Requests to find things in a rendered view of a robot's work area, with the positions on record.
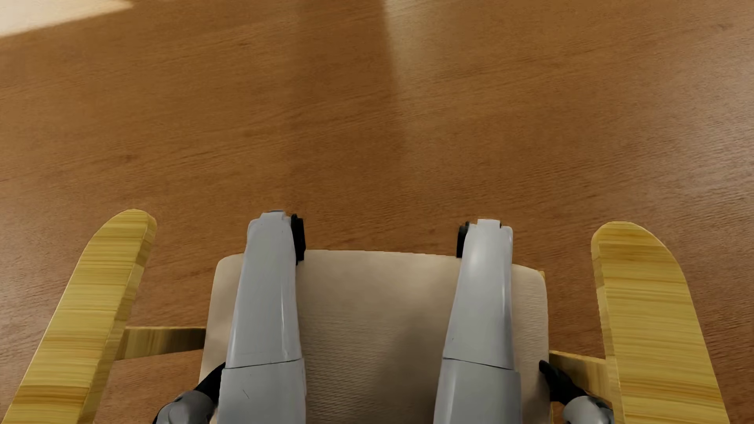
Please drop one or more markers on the black grey left robot hand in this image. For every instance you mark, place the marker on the black grey left robot hand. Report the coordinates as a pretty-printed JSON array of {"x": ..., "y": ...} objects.
[{"x": 191, "y": 403}]

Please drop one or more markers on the white left robot leg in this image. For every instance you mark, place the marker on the white left robot leg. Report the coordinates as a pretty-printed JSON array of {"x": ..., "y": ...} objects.
[{"x": 265, "y": 318}]

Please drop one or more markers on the light wooden chair frame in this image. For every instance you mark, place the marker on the light wooden chair frame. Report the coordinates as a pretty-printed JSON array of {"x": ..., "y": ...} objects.
[{"x": 648, "y": 330}]

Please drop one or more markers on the white robot leg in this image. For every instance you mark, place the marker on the white robot leg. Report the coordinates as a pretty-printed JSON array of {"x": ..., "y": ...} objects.
[
  {"x": 480, "y": 318},
  {"x": 265, "y": 318}
]

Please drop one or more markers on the white right robot leg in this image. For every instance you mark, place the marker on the white right robot leg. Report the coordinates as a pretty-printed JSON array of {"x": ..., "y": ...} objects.
[{"x": 480, "y": 318}]

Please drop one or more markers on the black grey right robot hand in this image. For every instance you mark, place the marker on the black grey right robot hand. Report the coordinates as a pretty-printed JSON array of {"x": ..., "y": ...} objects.
[{"x": 574, "y": 397}]

